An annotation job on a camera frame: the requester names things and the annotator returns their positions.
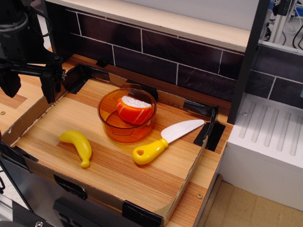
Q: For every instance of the light wooden shelf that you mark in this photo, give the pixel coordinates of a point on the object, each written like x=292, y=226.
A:
x=165, y=22

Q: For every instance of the orange white toy sushi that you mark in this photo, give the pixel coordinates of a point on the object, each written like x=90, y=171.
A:
x=133, y=111

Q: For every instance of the white toy sink drainboard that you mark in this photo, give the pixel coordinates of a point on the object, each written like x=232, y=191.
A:
x=264, y=152

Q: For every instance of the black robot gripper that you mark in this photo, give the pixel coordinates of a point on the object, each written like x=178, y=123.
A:
x=24, y=51

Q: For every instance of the black vertical post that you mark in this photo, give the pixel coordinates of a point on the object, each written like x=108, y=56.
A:
x=248, y=59

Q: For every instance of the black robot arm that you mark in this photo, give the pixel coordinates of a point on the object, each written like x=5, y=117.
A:
x=18, y=15

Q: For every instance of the yellow toy banana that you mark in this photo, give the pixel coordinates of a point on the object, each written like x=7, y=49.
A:
x=81, y=144

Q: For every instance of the aluminium frame with cables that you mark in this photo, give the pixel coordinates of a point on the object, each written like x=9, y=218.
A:
x=284, y=25

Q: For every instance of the transparent orange plastic pot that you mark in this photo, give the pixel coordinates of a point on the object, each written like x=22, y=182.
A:
x=114, y=126

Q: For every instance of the cardboard fence with black tape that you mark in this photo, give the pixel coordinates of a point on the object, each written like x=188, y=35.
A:
x=113, y=191

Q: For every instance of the dark brick pattern backsplash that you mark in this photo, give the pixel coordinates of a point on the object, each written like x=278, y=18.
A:
x=185, y=63

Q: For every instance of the yellow white toy knife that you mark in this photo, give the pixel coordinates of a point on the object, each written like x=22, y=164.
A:
x=146, y=153

